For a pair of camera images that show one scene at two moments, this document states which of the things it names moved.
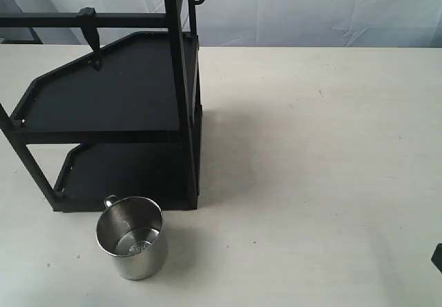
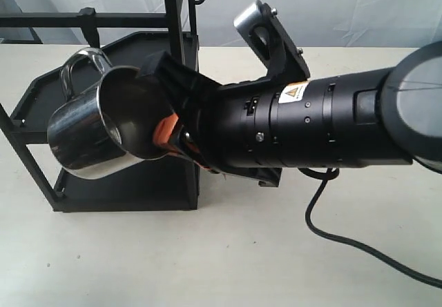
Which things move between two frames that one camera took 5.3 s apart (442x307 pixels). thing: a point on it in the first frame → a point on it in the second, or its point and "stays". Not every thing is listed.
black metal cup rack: x=123 y=121 stays
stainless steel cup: x=130 y=229 → x=117 y=117
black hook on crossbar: x=88 y=19 stays
